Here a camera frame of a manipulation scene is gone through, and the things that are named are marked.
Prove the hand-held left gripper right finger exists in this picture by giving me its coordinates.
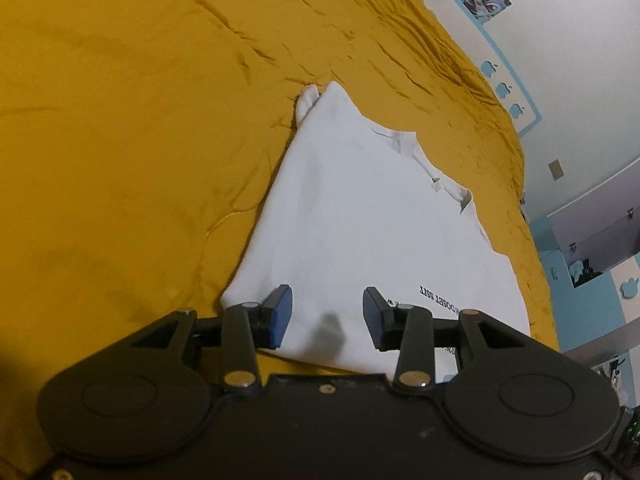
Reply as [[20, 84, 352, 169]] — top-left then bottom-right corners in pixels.
[[362, 286, 527, 393]]

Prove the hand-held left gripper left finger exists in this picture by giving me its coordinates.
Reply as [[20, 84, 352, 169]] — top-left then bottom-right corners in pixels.
[[120, 285, 294, 395]]

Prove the white long-sleeve sweatshirt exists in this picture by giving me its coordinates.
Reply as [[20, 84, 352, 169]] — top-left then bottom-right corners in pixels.
[[220, 81, 532, 380]]

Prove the yellow quilted bedspread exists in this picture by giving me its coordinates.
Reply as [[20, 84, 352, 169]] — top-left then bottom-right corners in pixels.
[[0, 0, 562, 480]]

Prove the white and blue headboard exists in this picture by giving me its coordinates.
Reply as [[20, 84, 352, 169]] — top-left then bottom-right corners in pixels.
[[412, 0, 542, 137]]

